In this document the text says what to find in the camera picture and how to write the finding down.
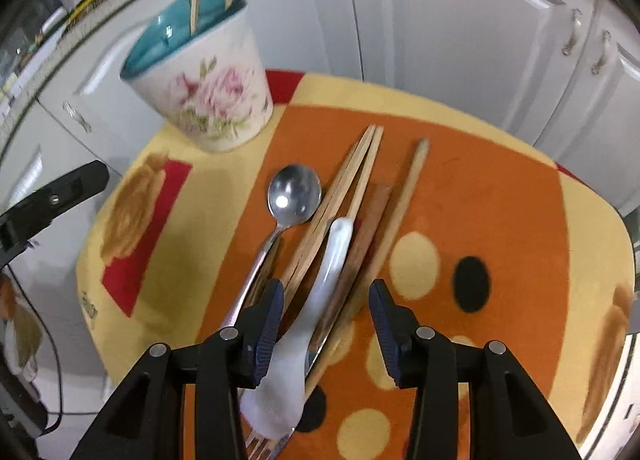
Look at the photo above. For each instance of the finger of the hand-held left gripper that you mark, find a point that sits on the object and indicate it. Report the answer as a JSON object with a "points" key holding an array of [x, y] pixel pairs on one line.
{"points": [[60, 195]]}

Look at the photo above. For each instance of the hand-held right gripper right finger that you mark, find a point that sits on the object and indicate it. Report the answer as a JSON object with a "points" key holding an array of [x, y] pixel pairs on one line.
{"points": [[385, 330]]}

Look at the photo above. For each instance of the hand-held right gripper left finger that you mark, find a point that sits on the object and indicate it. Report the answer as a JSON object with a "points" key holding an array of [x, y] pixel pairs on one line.
{"points": [[270, 325]]}

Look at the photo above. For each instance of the white ceramic spoon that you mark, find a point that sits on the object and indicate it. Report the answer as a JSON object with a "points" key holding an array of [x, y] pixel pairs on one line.
{"points": [[285, 380]]}

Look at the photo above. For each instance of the metal fork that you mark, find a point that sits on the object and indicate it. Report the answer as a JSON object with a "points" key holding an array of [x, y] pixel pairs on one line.
{"points": [[257, 450]]}

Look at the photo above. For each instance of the metal spoon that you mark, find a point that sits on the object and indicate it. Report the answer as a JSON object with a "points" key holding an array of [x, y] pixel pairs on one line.
{"points": [[294, 195]]}

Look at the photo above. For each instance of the thick tan wooden chopstick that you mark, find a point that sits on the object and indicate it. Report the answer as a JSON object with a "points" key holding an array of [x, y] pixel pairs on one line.
{"points": [[407, 175]]}

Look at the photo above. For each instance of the floral cup with teal inside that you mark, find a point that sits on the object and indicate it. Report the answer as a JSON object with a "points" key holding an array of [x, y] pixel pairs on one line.
{"points": [[215, 90]]}

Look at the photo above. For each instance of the person's left hand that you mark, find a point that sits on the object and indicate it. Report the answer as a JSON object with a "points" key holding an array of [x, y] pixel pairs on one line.
{"points": [[22, 330]]}

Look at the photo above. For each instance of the white cabinet door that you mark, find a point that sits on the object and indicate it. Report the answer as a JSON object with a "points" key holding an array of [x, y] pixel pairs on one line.
{"points": [[620, 105], [450, 15], [110, 65], [290, 0], [30, 175]]}

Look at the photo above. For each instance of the orange and yellow printed mat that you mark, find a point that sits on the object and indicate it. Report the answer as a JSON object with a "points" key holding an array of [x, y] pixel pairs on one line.
{"points": [[475, 200]]}

